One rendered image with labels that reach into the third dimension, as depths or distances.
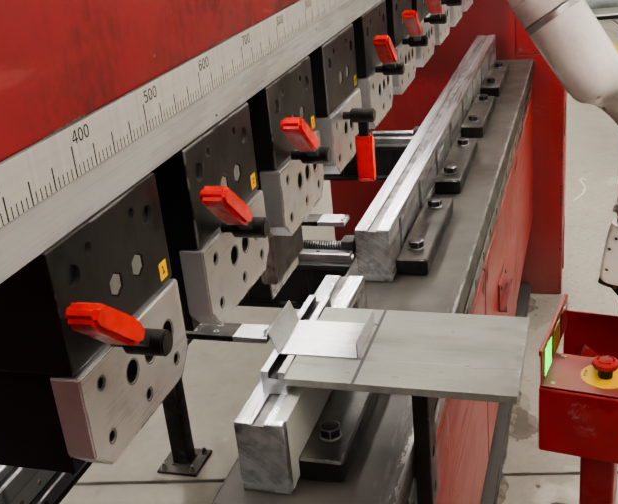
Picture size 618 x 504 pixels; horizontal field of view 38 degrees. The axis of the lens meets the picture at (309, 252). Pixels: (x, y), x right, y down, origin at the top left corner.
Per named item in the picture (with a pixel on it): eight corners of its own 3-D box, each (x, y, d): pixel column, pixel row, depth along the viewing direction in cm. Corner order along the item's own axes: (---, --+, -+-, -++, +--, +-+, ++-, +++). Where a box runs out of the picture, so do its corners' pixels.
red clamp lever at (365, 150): (377, 184, 115) (372, 110, 111) (346, 183, 116) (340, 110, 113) (380, 179, 117) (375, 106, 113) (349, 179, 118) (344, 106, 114)
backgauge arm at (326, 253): (365, 313, 172) (359, 246, 166) (73, 297, 191) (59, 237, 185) (374, 294, 179) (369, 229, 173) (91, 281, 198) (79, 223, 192)
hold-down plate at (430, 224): (427, 275, 153) (426, 259, 152) (396, 274, 155) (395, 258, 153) (453, 211, 179) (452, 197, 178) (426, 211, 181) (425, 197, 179)
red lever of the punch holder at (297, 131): (306, 113, 86) (332, 150, 95) (266, 113, 87) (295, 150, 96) (304, 130, 86) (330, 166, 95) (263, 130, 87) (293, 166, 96)
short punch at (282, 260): (280, 300, 103) (271, 224, 100) (264, 299, 104) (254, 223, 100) (305, 264, 112) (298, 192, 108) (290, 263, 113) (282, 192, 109)
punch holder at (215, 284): (215, 335, 77) (186, 150, 70) (127, 329, 79) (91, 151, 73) (271, 262, 90) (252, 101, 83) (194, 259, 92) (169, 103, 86)
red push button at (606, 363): (616, 388, 134) (617, 367, 133) (589, 384, 136) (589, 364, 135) (620, 375, 138) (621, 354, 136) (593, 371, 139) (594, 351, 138)
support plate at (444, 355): (517, 404, 95) (517, 396, 95) (283, 385, 103) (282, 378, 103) (529, 324, 111) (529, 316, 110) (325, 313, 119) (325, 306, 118)
